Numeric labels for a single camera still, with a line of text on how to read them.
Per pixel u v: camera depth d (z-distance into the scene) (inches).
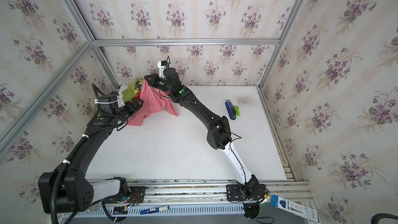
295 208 27.1
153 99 32.7
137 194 28.4
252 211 28.4
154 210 26.9
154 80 28.2
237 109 41.2
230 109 40.5
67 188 15.5
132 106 28.2
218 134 22.9
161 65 29.5
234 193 28.8
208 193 29.4
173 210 27.6
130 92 36.7
